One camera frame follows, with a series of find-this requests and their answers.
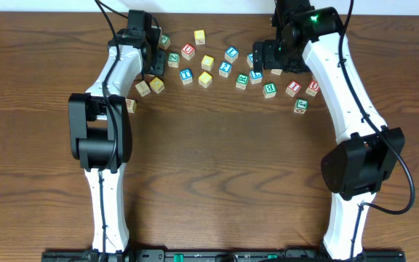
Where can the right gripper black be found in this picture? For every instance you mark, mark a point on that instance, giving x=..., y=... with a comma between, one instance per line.
x=270, y=62

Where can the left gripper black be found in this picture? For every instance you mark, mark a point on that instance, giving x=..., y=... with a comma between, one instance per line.
x=159, y=68

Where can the red I block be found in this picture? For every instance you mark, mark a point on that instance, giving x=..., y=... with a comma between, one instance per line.
x=293, y=88

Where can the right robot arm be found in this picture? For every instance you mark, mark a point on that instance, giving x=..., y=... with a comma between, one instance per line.
x=314, y=40

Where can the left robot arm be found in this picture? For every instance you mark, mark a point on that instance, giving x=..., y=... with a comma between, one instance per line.
x=101, y=134

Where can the green Z block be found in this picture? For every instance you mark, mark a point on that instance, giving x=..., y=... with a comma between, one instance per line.
x=173, y=60

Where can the blue 5 block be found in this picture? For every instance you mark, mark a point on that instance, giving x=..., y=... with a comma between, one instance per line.
x=276, y=71

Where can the green J block top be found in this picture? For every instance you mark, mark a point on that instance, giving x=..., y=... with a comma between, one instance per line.
x=164, y=42

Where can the green j block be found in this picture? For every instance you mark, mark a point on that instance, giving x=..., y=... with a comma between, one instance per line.
x=300, y=106
x=164, y=42

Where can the blue P block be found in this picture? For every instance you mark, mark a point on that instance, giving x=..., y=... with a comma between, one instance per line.
x=250, y=60

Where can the yellow block lower left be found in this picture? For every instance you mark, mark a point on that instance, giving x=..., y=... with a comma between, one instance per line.
x=157, y=85

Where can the yellow block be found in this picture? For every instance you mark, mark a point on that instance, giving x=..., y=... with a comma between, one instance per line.
x=200, y=37
x=157, y=85
x=207, y=63
x=205, y=79

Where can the blue L block lower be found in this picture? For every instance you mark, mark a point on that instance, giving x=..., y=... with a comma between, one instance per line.
x=255, y=77

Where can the blue l block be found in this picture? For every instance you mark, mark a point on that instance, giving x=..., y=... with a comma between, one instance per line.
x=231, y=54
x=255, y=77

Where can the plain I-side block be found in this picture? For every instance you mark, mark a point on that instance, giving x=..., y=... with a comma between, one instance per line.
x=142, y=88

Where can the red U block left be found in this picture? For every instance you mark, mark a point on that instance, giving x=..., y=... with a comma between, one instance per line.
x=188, y=51

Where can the red u block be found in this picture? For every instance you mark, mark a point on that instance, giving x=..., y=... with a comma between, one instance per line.
x=188, y=51
x=313, y=88

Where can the blue T block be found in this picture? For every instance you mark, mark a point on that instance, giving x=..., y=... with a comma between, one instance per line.
x=186, y=76

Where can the green B block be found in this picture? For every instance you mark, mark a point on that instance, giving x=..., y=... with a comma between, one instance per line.
x=269, y=90

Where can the green R block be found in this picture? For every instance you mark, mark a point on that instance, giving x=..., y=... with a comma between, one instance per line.
x=242, y=81

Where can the blue L block upper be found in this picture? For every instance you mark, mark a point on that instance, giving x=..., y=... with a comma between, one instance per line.
x=231, y=54

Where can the yellow block top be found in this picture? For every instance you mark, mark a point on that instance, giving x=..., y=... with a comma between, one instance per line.
x=200, y=37

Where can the blue 2 block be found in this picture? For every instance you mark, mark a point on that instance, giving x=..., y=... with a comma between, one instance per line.
x=225, y=69

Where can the pineapple picture block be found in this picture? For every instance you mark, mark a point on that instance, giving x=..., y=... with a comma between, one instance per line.
x=131, y=106

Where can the yellow block centre upper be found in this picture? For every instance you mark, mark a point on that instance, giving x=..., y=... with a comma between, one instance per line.
x=207, y=63

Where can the red U block right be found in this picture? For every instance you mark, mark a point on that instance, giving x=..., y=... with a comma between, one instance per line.
x=313, y=88

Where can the yellow block centre lower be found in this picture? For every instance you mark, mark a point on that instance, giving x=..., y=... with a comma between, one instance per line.
x=205, y=79

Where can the green J block right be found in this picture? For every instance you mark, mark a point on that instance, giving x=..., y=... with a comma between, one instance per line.
x=300, y=106

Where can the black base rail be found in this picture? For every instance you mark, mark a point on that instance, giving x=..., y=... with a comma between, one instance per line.
x=290, y=254

